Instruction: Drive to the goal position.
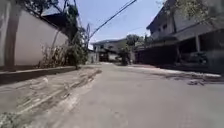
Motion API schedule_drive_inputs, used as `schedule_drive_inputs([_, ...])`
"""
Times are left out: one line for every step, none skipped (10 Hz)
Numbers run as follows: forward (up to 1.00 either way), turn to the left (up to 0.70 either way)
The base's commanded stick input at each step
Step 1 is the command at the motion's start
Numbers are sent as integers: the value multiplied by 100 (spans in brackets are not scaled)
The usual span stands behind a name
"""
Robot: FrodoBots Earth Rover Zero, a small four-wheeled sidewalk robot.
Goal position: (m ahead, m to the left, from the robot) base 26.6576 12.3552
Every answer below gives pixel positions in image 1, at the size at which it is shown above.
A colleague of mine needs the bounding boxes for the grey building with dark roof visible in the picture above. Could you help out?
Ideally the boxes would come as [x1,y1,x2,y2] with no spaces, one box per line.
[88,38,129,64]

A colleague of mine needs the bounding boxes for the dark green tree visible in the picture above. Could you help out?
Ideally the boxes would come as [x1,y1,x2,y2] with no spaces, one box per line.
[118,33,153,67]

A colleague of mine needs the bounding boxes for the bushes and dry plants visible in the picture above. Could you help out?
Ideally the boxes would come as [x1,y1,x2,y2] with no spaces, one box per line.
[36,3,89,70]

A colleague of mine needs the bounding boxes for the grey concrete road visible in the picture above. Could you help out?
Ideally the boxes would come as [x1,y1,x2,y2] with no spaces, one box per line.
[0,61,224,128]

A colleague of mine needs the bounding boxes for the large grey building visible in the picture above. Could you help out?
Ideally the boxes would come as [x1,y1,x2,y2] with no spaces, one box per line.
[134,0,224,75]

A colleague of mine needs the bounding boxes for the dark raised kerb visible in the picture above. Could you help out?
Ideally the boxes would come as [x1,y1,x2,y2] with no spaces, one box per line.
[0,65,79,85]

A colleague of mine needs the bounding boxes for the tree with pale leaves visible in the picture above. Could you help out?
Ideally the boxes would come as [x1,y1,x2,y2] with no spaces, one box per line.
[159,0,224,24]

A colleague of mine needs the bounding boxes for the overhead wires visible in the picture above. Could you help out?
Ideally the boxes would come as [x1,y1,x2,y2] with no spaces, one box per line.
[87,0,138,41]

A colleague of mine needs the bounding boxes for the white boundary wall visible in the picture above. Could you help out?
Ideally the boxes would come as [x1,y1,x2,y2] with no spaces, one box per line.
[0,0,73,69]

